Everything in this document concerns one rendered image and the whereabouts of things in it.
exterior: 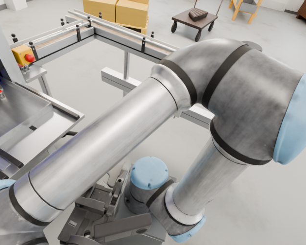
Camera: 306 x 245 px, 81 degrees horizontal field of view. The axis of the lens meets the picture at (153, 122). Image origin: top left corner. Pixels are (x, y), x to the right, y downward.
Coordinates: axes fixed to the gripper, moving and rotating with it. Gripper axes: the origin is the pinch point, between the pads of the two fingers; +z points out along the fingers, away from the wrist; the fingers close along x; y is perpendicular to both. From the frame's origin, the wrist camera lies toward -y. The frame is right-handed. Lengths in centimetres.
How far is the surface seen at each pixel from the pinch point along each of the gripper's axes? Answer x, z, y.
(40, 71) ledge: 15, 54, 69
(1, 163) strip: 22, 1, 46
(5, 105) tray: 19, 25, 65
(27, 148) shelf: 20.7, 9.1, 41.9
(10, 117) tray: 19, 20, 58
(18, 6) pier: 64, 325, 324
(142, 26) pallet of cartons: 46, 347, 81
